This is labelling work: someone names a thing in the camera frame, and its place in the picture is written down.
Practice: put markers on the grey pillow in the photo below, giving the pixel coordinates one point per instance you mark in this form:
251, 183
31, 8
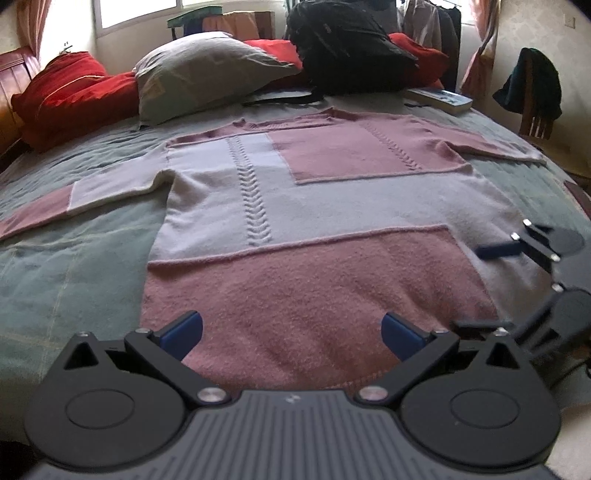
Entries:
202, 71

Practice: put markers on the hanging clothes on rack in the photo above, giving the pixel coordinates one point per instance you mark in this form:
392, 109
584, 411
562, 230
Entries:
437, 27

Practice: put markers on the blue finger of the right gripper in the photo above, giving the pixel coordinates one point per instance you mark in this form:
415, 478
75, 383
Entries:
478, 329
499, 250

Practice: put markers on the black backpack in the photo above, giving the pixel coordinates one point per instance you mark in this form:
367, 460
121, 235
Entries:
342, 50

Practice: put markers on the pink curtain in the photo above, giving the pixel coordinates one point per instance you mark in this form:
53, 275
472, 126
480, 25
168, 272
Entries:
31, 19
479, 71

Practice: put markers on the right pink curtain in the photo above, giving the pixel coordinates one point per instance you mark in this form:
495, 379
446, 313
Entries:
479, 71

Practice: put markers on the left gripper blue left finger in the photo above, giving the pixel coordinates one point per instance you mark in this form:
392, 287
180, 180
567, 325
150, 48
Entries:
159, 354

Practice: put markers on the left pink curtain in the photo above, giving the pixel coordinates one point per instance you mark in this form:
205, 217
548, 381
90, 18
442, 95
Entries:
31, 19

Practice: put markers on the pink and white sweater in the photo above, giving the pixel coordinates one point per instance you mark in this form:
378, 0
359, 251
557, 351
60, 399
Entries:
292, 238

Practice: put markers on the red pillow at headboard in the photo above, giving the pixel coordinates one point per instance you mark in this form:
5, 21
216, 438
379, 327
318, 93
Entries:
72, 97

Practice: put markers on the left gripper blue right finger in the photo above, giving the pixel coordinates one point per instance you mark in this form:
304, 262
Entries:
420, 353

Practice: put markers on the green plaid bed blanket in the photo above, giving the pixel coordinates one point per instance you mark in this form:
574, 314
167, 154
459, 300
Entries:
87, 272

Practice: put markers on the wooden chair with clothes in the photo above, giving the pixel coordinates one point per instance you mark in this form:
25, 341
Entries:
534, 91

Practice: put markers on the paperback book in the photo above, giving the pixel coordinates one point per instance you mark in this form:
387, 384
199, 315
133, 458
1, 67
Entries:
447, 101

